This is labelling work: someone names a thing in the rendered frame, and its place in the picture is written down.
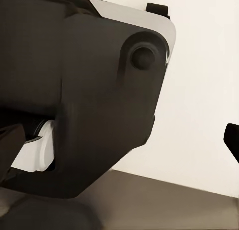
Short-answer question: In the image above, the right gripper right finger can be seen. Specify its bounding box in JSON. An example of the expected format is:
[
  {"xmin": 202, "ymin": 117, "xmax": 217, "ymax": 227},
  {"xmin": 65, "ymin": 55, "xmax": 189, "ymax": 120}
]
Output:
[{"xmin": 223, "ymin": 123, "xmax": 239, "ymax": 164}]

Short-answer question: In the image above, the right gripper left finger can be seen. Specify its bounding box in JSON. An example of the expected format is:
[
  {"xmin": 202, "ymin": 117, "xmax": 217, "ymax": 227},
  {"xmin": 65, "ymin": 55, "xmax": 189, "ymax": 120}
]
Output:
[{"xmin": 0, "ymin": 123, "xmax": 26, "ymax": 183}]

